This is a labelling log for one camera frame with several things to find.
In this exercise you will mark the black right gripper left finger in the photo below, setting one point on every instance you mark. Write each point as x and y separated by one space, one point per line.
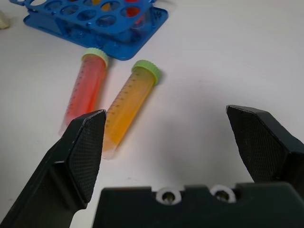
71 161

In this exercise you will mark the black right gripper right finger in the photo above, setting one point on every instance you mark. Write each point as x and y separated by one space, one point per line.
263 142

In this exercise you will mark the red liquid tube green cap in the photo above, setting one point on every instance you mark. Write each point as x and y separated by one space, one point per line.
86 90

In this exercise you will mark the orange liquid tube green cap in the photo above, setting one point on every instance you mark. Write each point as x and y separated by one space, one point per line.
128 104

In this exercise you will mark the blue test tube rack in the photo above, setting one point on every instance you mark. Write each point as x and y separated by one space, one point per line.
99 26

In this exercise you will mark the orange object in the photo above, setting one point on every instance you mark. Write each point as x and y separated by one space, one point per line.
102 4

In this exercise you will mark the white crumpled object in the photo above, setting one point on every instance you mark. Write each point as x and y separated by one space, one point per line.
4 20

